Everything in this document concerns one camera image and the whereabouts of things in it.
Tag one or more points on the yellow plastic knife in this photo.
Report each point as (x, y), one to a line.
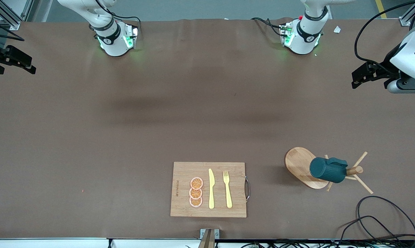
(211, 193)

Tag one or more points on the dark teal cup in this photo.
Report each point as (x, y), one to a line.
(326, 169)

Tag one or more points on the metal table bracket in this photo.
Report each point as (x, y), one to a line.
(209, 236)

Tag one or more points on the circuit box with green light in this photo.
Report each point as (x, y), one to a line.
(286, 34)
(131, 36)

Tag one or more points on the wooden cutting board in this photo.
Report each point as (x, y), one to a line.
(183, 172)

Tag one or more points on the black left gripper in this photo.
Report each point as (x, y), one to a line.
(383, 66)

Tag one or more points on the orange slice toy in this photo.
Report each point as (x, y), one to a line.
(196, 183)

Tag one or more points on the wooden mug tree stand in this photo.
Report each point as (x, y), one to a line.
(300, 165)

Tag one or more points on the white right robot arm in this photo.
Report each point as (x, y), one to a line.
(113, 44)

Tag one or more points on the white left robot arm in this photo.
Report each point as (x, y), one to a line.
(305, 41)

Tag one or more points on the yellow plastic fork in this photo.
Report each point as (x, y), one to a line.
(228, 196)

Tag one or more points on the white paper scrap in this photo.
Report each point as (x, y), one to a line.
(337, 29)

